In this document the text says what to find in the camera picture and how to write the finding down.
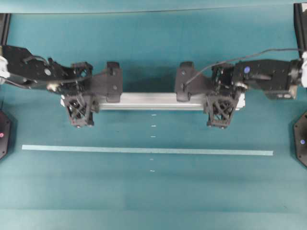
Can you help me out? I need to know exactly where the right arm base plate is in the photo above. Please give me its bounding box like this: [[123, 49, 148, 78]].
[[293, 112, 307, 167]]

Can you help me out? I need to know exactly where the black left frame post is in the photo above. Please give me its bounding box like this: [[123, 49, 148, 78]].
[[0, 13, 12, 46]]

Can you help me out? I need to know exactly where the black right camera cable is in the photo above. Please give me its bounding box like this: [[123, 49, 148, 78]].
[[182, 47, 303, 89]]

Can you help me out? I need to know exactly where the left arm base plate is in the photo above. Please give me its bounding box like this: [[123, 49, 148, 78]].
[[0, 110, 12, 159]]

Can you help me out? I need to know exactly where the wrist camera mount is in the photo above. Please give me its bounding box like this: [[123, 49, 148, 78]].
[[91, 61, 123, 103], [175, 61, 214, 102]]

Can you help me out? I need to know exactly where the light blue tape strip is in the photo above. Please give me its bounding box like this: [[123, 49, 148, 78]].
[[22, 145, 273, 156]]

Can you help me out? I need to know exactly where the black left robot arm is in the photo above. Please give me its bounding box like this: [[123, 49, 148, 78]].
[[0, 46, 245, 128]]

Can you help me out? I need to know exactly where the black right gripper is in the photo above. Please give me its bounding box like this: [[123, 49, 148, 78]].
[[203, 63, 241, 129]]

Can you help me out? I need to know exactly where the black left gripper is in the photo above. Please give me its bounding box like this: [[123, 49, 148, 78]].
[[61, 62, 99, 128]]

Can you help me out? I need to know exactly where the black frame post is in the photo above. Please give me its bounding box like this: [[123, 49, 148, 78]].
[[294, 2, 307, 57], [0, 13, 12, 46]]

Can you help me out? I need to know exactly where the teal table cloth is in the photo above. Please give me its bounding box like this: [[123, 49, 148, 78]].
[[0, 0, 307, 230]]

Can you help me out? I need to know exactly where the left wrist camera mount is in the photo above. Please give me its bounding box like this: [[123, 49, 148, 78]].
[[91, 61, 123, 103]]

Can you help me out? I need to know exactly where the silver aluminium extrusion rail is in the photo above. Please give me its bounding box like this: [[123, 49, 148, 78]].
[[59, 92, 246, 111]]

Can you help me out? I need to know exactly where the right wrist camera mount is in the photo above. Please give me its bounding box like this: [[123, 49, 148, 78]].
[[175, 61, 214, 102]]

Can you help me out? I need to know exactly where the black right frame post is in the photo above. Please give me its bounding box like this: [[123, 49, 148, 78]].
[[294, 2, 307, 57]]

